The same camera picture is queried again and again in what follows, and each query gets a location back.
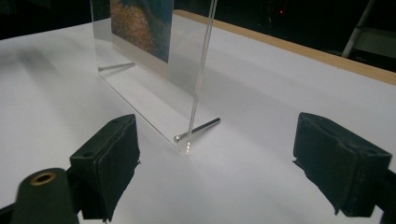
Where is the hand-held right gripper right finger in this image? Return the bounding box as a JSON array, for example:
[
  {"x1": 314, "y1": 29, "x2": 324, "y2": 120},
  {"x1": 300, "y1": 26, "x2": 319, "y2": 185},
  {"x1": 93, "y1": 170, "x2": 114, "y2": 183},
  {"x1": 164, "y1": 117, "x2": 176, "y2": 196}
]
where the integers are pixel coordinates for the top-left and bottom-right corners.
[{"x1": 292, "y1": 111, "x2": 393, "y2": 218}]

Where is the clear acrylic photo frame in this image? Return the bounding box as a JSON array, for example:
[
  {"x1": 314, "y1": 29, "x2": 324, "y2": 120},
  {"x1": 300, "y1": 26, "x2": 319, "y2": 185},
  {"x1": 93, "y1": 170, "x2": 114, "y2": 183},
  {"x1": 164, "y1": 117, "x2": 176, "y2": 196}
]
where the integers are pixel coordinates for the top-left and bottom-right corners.
[{"x1": 90, "y1": 0, "x2": 222, "y2": 157}]

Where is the white board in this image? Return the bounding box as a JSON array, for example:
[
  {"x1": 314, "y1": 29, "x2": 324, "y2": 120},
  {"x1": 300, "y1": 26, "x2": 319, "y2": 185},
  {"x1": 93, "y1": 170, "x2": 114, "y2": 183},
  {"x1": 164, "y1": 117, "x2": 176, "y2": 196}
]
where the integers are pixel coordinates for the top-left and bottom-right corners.
[{"x1": 0, "y1": 13, "x2": 396, "y2": 224}]

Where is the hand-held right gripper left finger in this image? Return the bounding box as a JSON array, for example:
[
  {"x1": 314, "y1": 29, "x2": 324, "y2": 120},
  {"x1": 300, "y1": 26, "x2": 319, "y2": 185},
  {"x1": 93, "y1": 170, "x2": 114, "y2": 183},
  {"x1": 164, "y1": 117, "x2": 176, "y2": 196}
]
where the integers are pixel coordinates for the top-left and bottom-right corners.
[{"x1": 69, "y1": 113, "x2": 141, "y2": 222}]

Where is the printed photo card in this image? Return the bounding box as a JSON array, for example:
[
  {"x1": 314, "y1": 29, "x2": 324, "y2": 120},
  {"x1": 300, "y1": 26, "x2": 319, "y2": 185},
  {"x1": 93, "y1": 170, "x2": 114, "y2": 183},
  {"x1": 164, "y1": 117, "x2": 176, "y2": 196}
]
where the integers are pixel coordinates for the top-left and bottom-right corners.
[{"x1": 109, "y1": 0, "x2": 175, "y2": 81}]

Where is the white metal desk frame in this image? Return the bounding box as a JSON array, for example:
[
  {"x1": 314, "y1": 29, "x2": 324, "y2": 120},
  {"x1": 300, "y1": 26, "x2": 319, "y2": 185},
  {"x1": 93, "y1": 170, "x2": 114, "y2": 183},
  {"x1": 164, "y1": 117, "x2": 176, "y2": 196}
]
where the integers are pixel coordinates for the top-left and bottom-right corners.
[{"x1": 340, "y1": 0, "x2": 396, "y2": 61}]

